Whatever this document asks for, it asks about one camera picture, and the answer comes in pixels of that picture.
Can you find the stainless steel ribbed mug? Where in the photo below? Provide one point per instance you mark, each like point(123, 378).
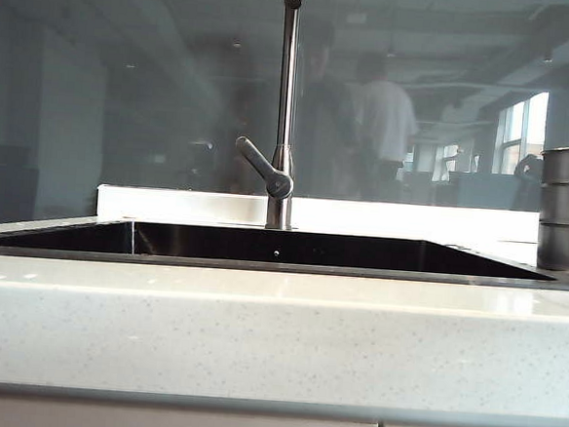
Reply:
point(568, 209)

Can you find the black undermount kitchen sink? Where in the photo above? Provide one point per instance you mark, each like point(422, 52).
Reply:
point(282, 247)

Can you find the stainless steel faucet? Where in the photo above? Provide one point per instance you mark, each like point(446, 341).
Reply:
point(288, 77)

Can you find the round steel countertop button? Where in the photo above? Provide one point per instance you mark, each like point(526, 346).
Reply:
point(461, 247)

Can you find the wide grey cabinet door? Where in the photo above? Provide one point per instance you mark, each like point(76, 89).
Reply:
point(167, 425)

